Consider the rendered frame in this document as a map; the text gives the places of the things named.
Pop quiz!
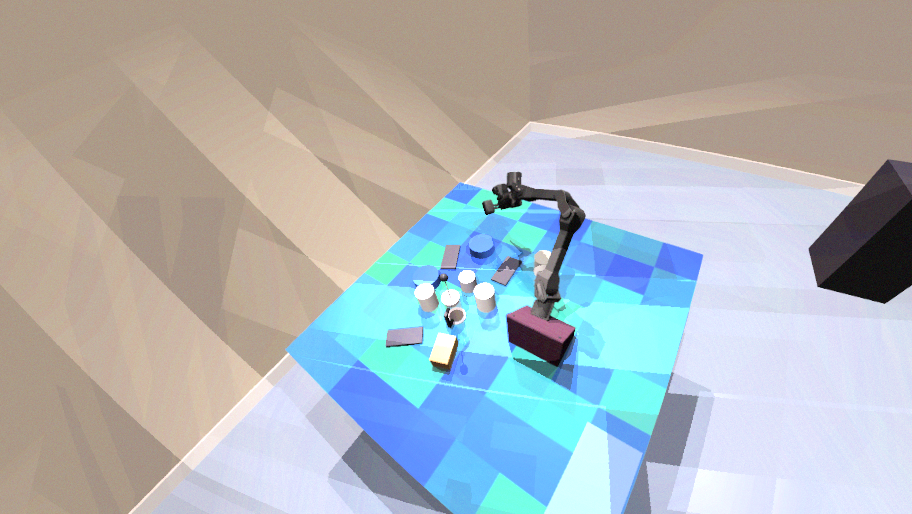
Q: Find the orange and brown block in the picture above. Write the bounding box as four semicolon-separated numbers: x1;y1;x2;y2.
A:
429;333;458;369

